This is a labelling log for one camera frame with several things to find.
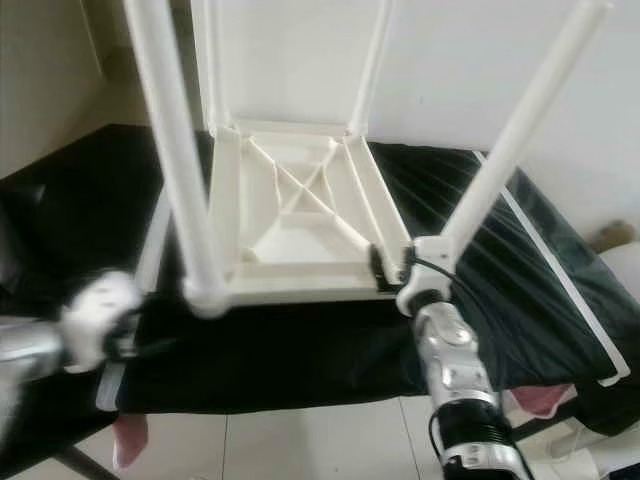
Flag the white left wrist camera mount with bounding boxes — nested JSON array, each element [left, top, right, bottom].
[[60, 270, 144, 374]]

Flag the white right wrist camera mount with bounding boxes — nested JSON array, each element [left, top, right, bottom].
[[395, 235, 457, 317]]

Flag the black table cloth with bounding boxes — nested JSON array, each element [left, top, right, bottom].
[[0, 122, 640, 471]]

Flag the black stand bar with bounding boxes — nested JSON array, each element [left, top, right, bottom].
[[60, 445, 117, 480]]

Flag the pink cloth item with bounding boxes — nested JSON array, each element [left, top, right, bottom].
[[112, 415, 152, 472], [510, 383, 572, 420]]

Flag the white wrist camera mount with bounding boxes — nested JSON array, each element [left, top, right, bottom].
[[395, 235, 457, 317], [60, 270, 144, 374]]

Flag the white round stand base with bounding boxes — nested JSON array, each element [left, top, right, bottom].
[[525, 425, 640, 480]]

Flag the white rounded object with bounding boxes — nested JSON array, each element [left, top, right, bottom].
[[600, 245, 640, 322]]

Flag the beige door frame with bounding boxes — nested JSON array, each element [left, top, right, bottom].
[[80, 0, 126, 61]]

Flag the small tan object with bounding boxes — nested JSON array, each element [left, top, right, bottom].
[[590, 222, 637, 254]]

